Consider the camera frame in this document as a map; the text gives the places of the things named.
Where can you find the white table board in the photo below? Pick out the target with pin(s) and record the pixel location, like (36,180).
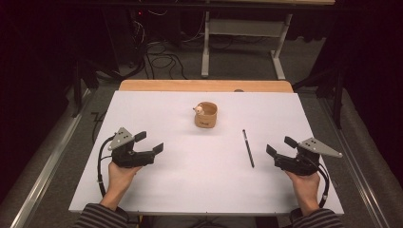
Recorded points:
(196,177)

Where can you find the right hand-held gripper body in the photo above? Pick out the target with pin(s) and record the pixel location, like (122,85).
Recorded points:
(299,164)

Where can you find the metal floor rail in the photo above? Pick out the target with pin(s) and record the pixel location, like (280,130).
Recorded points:
(47,171)
(358,177)

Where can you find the white metal desk frame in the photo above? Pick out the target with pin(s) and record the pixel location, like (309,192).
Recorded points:
(244,28)

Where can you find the black pen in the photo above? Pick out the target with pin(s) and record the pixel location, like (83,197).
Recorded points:
(248,148)

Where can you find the black stand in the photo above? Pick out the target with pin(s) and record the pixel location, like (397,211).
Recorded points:
(338,95)
(77,88)

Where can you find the person's left hand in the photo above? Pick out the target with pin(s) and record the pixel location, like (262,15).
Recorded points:
(119,179)

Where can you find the wooden table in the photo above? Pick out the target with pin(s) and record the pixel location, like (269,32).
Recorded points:
(177,85)

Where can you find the person's right hand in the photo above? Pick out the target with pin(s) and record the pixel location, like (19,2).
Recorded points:
(305,185)

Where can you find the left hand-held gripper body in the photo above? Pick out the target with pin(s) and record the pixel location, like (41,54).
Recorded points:
(130,158)

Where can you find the brown round pen holder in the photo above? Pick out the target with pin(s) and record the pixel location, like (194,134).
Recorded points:
(206,118)

